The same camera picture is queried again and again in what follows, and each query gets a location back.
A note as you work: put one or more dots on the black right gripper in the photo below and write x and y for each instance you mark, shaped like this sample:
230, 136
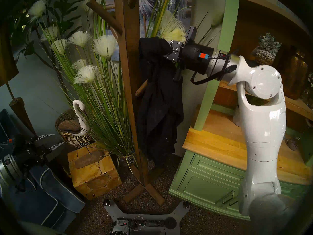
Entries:
195, 58

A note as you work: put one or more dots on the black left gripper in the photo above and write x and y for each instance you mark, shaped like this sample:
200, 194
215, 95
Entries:
27, 153

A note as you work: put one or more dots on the black jacket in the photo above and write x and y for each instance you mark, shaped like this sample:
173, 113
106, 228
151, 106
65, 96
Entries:
159, 109

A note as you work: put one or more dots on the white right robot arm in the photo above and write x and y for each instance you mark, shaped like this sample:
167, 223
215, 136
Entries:
264, 129

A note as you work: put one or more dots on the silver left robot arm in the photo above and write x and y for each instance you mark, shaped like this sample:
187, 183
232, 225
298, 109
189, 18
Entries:
7, 168

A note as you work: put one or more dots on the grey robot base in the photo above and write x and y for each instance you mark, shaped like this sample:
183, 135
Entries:
115, 212

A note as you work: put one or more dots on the brown wooden coat rack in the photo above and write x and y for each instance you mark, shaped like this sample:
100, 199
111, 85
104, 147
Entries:
129, 65

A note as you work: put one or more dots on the wicker basket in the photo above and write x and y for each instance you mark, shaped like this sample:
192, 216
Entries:
73, 139

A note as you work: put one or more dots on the white swan figurine on stand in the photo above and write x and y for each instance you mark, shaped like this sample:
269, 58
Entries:
80, 114

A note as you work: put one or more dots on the blue armchair white piping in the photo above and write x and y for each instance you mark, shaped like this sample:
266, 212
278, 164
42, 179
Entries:
49, 195

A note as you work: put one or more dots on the wooden block stool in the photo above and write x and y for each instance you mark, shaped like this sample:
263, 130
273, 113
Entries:
93, 178

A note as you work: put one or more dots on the green wooden hutch cabinet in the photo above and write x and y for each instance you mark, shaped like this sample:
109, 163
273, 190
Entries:
227, 29

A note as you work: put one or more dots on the artificial grass plant white pompons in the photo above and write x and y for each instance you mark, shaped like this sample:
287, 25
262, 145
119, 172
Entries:
105, 44

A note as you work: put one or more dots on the woven plant pot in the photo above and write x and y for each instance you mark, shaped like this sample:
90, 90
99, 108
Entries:
127, 159

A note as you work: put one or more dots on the green plant in grey pot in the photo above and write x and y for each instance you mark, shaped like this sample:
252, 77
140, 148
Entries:
236, 118

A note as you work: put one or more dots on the succulent in woven pot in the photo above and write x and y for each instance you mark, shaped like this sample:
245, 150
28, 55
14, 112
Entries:
267, 48

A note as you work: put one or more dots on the dark leafy plant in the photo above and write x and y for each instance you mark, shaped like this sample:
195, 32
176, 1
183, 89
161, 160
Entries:
63, 4

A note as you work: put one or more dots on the black power strip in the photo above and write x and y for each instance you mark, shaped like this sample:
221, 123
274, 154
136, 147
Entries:
149, 223

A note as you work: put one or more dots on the glass vase with flowers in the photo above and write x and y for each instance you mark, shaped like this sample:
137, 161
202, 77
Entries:
308, 92

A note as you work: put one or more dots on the small round grey stone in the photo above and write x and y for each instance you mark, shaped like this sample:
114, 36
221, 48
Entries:
292, 145

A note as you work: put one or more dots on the palm wall painting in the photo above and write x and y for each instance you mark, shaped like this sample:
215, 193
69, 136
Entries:
181, 4

